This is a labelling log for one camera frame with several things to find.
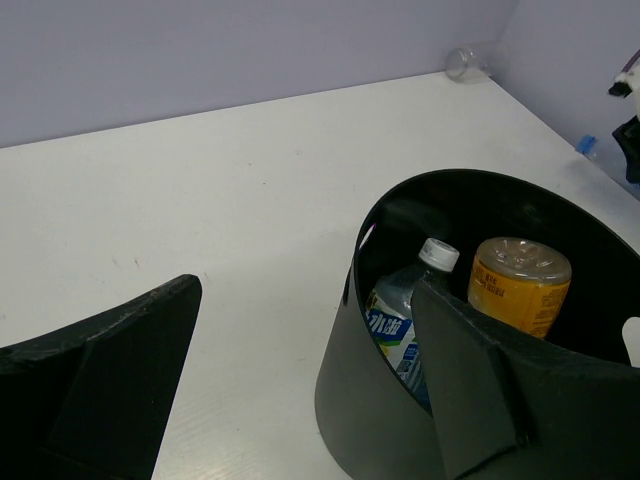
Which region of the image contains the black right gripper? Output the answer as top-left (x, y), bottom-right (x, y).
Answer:
top-left (612, 116), bottom-right (640, 183)

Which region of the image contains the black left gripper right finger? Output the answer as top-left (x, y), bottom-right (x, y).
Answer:
top-left (412, 282), bottom-right (639, 479)

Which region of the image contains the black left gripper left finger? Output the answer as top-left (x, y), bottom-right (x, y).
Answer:
top-left (1, 274), bottom-right (202, 479)

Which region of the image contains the small blue cap bottle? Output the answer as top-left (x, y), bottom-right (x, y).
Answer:
top-left (575, 135), bottom-right (639, 199)

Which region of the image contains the orange juice bottle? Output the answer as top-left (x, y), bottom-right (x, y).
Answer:
top-left (467, 237), bottom-right (572, 339)

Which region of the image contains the clear water bottle white cap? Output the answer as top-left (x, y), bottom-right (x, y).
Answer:
top-left (365, 238), bottom-right (459, 409)

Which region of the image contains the black round bin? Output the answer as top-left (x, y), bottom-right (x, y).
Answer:
top-left (315, 169), bottom-right (639, 479)

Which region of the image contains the clear glass jar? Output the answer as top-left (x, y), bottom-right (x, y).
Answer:
top-left (444, 41), bottom-right (509, 83)

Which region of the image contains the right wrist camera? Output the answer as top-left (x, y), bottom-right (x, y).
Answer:
top-left (608, 50), bottom-right (640, 116)

